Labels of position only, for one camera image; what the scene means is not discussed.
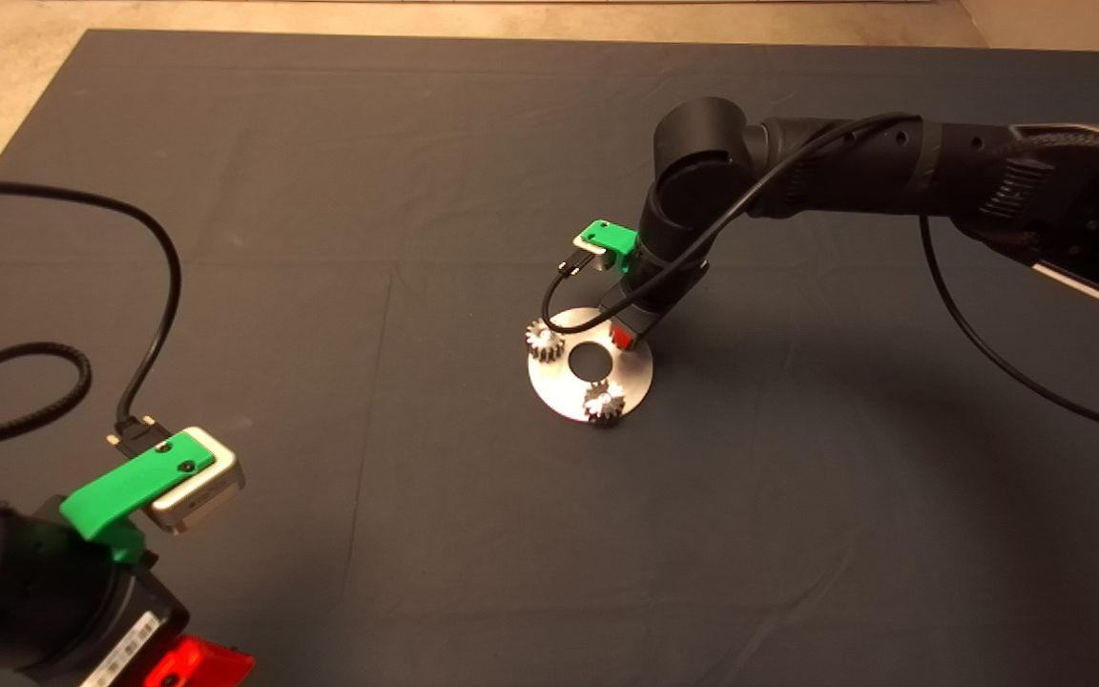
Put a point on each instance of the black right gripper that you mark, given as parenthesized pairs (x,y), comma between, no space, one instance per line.
(654,291)

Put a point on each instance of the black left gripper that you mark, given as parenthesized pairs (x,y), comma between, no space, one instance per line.
(82,615)

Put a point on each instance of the small steel planetary gear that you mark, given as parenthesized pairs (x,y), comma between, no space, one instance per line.
(604,404)
(545,342)

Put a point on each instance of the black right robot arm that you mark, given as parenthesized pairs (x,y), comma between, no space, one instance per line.
(845,162)

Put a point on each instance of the round metal carrier plate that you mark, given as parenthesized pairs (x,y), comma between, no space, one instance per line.
(635,377)

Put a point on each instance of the dark grey table cloth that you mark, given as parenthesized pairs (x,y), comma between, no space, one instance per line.
(549,572)

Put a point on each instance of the right green camera mount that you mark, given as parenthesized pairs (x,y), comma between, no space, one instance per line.
(616,243)

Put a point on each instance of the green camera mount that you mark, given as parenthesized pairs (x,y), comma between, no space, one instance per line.
(616,243)
(120,491)

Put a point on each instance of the right silver camera box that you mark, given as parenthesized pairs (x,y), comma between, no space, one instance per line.
(586,246)

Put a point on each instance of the silver camera box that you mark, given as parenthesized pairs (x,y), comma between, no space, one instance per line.
(586,246)
(206,491)

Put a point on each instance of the left silver camera box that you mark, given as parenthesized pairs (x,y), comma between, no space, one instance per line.
(206,491)

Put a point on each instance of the left green camera mount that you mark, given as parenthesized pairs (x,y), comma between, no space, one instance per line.
(120,491)

